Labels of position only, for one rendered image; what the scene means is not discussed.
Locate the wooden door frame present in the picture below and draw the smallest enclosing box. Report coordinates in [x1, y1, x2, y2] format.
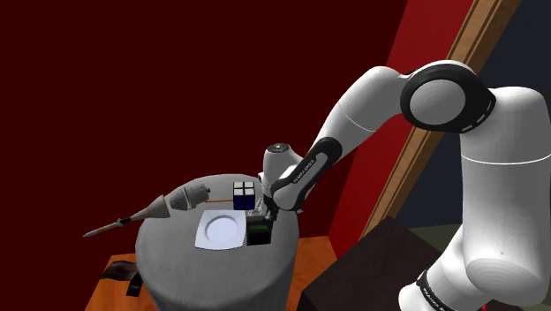
[359, 0, 523, 239]

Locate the white square plate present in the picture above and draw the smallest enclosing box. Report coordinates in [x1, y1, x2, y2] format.
[193, 209, 248, 251]

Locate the blue and white puzzle cube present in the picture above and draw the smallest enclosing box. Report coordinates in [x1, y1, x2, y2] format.
[232, 180, 256, 212]

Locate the round grey table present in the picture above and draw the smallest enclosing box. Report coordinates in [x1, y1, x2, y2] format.
[134, 173, 300, 311]

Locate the black box with green panel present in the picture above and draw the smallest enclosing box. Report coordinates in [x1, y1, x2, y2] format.
[245, 214, 274, 247]

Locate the dark robot stand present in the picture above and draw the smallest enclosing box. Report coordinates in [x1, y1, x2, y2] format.
[297, 216, 490, 311]

